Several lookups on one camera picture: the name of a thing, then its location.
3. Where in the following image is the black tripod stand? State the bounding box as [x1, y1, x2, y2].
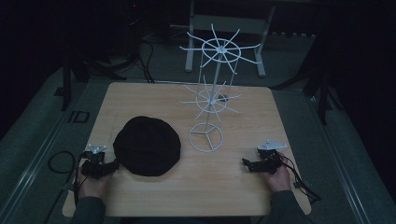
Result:
[54, 46, 129, 112]
[270, 66, 345, 126]

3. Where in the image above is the black hat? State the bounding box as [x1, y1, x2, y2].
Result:
[112, 115, 182, 177]

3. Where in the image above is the black floor cable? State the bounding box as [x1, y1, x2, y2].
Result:
[136, 38, 156, 84]

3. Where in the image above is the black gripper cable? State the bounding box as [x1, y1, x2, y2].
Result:
[43, 150, 92, 224]
[279, 154, 322, 205]

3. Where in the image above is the black rectangular floor bracket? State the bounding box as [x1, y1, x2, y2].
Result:
[67, 109, 92, 124]

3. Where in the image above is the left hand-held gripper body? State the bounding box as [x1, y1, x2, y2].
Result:
[80, 143, 107, 180]

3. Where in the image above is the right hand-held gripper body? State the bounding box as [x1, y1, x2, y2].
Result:
[256, 140, 289, 175]

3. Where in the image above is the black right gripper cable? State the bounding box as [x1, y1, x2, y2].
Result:
[279, 154, 322, 205]

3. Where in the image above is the white wire hat rack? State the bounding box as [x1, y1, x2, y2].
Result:
[178, 23, 263, 154]

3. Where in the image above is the person's right hand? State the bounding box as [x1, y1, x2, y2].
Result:
[261, 152, 293, 193]

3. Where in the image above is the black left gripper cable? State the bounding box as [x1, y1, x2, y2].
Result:
[43, 150, 92, 224]

